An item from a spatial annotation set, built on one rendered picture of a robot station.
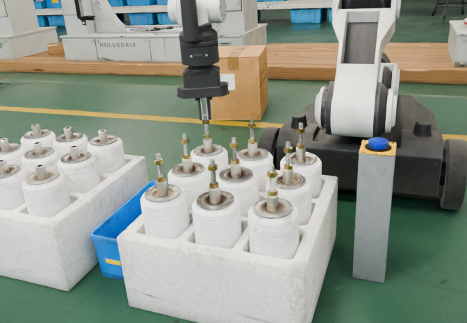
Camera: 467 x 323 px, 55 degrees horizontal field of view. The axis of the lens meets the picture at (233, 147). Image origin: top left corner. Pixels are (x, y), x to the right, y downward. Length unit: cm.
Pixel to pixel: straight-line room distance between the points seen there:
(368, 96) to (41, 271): 89
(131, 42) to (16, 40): 113
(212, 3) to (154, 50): 226
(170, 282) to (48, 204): 34
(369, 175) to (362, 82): 30
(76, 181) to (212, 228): 44
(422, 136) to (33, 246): 103
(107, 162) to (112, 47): 223
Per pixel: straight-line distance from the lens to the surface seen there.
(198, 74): 105
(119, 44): 339
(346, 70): 119
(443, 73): 277
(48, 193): 109
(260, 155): 107
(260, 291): 88
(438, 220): 137
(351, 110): 115
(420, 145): 132
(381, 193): 98
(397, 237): 126
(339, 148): 131
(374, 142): 96
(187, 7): 98
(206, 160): 109
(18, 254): 119
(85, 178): 118
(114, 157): 126
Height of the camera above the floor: 68
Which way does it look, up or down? 22 degrees down
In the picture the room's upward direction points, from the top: 4 degrees counter-clockwise
